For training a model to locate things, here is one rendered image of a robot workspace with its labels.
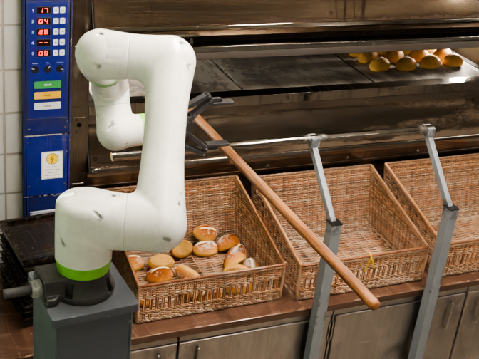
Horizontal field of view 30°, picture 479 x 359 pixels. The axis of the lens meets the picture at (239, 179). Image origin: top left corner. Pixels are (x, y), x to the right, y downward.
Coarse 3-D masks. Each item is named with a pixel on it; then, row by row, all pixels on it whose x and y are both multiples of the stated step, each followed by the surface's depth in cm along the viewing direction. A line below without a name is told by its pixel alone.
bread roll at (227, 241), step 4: (224, 236) 344; (228, 236) 344; (232, 236) 345; (236, 236) 347; (220, 240) 343; (224, 240) 343; (228, 240) 343; (232, 240) 344; (236, 240) 345; (220, 244) 342; (224, 244) 342; (228, 244) 342; (232, 244) 343; (220, 248) 342; (224, 248) 342; (228, 248) 343
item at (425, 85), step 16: (400, 80) 366; (416, 80) 368; (432, 80) 370; (448, 80) 372; (464, 80) 374; (144, 96) 323; (192, 96) 328; (224, 96) 331; (240, 96) 333; (256, 96) 335; (272, 96) 338; (288, 96) 341; (304, 96) 344; (320, 96) 347; (336, 96) 350; (352, 96) 353; (368, 96) 356; (144, 112) 320
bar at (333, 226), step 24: (240, 144) 297; (264, 144) 301; (288, 144) 305; (312, 144) 308; (432, 144) 327; (456, 216) 320; (336, 240) 303; (432, 264) 331; (432, 288) 333; (312, 312) 318; (432, 312) 339; (312, 336) 320
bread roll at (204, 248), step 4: (196, 244) 340; (200, 244) 340; (204, 244) 340; (208, 244) 340; (212, 244) 341; (216, 244) 342; (196, 248) 340; (200, 248) 339; (204, 248) 339; (208, 248) 340; (212, 248) 340; (216, 248) 342; (196, 252) 340; (200, 252) 339; (204, 252) 339; (208, 252) 340; (212, 252) 340; (216, 252) 342; (204, 256) 341
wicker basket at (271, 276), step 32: (128, 192) 330; (192, 192) 341; (224, 192) 347; (192, 224) 344; (224, 224) 350; (256, 224) 334; (128, 256) 303; (192, 256) 340; (224, 256) 343; (256, 256) 337; (160, 288) 299; (192, 288) 304; (224, 288) 310; (256, 288) 325
